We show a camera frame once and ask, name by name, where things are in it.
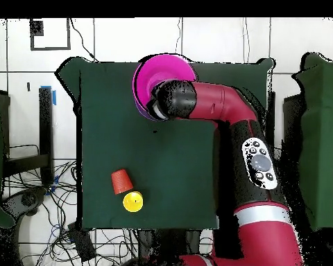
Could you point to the purple plastic bowl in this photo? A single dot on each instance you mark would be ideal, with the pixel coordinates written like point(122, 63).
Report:
point(143, 112)

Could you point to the orange plastic cup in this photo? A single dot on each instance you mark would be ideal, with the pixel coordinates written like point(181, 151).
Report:
point(121, 181)

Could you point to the large pink plastic bowl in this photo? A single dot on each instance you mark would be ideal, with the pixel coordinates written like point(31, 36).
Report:
point(161, 69)

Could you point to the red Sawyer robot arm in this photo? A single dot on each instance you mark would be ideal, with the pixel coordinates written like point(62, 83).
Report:
point(224, 102)

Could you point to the dark green tablecloth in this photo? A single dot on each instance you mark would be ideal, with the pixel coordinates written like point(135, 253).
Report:
point(155, 160)

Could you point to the yellow plastic cup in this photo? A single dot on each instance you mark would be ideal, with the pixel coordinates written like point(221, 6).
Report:
point(133, 201)

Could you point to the black metal stand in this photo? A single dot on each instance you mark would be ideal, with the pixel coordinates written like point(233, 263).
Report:
point(45, 133)

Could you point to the black power strip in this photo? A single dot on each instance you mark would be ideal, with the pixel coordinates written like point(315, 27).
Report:
point(82, 243)

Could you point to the black office chair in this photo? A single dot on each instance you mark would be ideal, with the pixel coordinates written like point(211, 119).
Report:
point(25, 199)

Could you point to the black square frame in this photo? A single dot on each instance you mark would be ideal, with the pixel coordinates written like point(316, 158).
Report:
point(68, 36)

